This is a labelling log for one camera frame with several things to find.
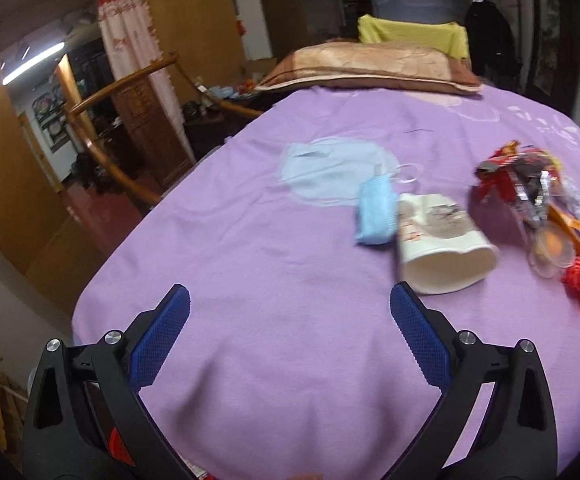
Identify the red snack wrapper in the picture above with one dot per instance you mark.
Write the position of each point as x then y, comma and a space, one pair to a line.
510, 170

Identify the yellow cloth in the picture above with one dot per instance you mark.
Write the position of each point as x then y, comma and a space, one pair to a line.
410, 32

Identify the wooden armchair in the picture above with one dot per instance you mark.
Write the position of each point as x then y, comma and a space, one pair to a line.
120, 85

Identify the orange snack wrapper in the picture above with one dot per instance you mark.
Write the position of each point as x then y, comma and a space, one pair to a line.
572, 230

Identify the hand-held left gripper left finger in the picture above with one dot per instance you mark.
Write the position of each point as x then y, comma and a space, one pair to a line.
162, 340

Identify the purple bed sheet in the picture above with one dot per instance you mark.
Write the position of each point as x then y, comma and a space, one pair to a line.
270, 260

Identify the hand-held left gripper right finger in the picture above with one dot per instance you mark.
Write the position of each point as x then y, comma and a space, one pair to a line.
420, 335

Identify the clear plastic cup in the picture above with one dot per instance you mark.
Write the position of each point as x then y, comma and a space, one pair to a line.
550, 250

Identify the white printed paper cup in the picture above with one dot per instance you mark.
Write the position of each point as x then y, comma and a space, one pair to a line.
435, 240

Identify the blue face mask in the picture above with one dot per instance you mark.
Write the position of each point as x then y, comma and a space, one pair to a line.
375, 210

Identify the red and white curtain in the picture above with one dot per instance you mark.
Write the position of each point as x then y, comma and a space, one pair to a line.
125, 35

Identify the brown pillow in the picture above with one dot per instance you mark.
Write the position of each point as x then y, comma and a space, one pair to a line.
370, 65

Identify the framed wall picture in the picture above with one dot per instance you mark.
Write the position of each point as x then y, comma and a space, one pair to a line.
547, 40

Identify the ceiling tube light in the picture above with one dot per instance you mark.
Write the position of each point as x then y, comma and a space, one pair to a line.
32, 64

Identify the black hanging jacket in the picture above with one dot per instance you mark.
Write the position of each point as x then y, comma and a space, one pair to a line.
492, 45

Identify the dark wooden side table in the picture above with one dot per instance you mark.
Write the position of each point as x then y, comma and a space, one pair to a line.
207, 130

